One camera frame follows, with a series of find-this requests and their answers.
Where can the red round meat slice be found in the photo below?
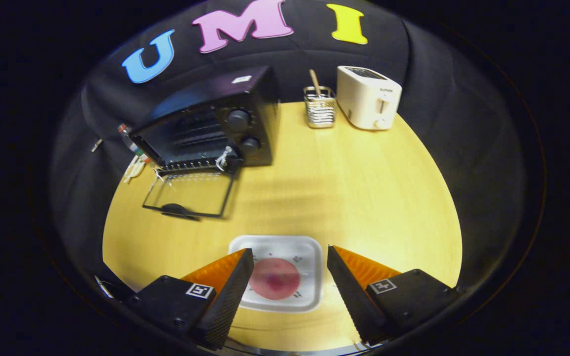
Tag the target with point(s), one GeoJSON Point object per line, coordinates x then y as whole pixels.
{"type": "Point", "coordinates": [275, 279]}

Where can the cream pop-up toaster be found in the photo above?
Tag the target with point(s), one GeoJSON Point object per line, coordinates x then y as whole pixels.
{"type": "Point", "coordinates": [364, 99]}

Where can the clear bottle with red cap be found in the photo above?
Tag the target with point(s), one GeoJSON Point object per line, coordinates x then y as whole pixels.
{"type": "Point", "coordinates": [127, 139]}

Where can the white zip tie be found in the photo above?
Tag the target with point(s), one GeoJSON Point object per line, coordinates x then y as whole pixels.
{"type": "Point", "coordinates": [222, 159]}

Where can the white cloth clip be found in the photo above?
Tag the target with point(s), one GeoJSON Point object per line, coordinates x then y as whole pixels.
{"type": "Point", "coordinates": [96, 145]}

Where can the white square plate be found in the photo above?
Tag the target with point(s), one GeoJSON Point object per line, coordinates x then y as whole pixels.
{"type": "Point", "coordinates": [305, 252]}

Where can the black toaster oven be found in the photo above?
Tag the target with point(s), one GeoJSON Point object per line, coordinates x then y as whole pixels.
{"type": "Point", "coordinates": [260, 99]}

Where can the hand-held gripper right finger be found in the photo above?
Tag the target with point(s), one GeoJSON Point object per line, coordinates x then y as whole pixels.
{"type": "Point", "coordinates": [354, 301]}

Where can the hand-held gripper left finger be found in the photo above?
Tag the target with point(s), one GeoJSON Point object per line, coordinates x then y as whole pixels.
{"type": "Point", "coordinates": [228, 306]}

